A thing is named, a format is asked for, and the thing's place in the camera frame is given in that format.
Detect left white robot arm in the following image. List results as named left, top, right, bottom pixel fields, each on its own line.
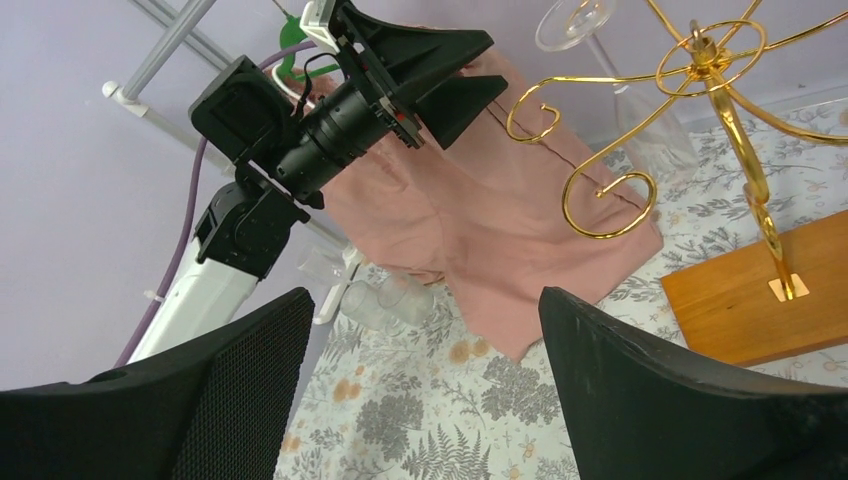
left=118, top=1, right=507, bottom=365

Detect green clothes hanger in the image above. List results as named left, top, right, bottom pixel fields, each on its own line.
left=277, top=9, right=307, bottom=82

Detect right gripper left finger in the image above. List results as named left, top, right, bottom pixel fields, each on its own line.
left=1, top=287, right=314, bottom=479

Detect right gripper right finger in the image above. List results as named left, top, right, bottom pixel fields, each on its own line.
left=538, top=287, right=847, bottom=479

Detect pink shorts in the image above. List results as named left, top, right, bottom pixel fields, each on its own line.
left=322, top=49, right=663, bottom=361

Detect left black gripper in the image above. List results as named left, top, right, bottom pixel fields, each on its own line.
left=327, top=2, right=508, bottom=149

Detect wooden rack base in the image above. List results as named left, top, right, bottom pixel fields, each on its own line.
left=662, top=212, right=847, bottom=366

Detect gold wire glass rack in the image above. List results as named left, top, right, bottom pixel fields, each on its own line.
left=519, top=1, right=847, bottom=307

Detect ribbed clear wine glass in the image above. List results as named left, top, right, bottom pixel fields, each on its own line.
left=339, top=280, right=405, bottom=337

